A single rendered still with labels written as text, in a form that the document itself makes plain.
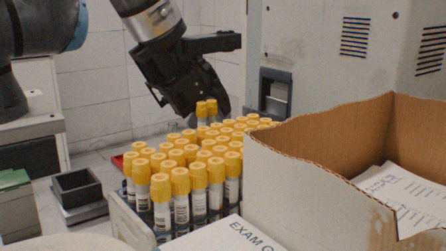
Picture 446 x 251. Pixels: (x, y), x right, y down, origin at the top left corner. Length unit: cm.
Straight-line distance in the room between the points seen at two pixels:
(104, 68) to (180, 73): 236
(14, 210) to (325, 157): 34
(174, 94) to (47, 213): 22
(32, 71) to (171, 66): 162
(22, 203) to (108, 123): 254
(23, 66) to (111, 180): 159
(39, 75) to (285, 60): 163
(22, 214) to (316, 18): 49
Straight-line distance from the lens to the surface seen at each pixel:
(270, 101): 72
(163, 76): 53
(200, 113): 53
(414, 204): 42
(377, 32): 56
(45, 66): 213
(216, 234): 32
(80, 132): 294
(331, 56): 61
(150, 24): 50
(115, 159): 62
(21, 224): 48
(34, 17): 79
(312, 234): 29
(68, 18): 80
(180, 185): 32
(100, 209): 49
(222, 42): 58
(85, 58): 283
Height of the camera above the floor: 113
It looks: 20 degrees down
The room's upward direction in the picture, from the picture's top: straight up
